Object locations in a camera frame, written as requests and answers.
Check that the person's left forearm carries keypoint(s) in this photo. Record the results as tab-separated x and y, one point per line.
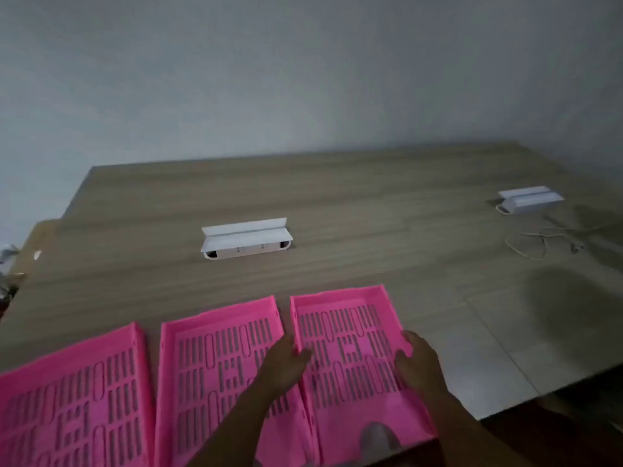
238	432

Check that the white desktop socket box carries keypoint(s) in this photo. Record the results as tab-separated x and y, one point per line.
528	200
243	240

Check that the person's right forearm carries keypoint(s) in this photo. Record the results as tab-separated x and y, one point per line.
467	432

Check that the person's left hand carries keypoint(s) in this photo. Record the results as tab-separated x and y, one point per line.
282	364

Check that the person's right hand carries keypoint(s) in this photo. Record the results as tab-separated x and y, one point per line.
421	364

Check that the pink slotted plastic tray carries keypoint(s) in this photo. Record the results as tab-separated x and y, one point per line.
350	423
219	320
73	355

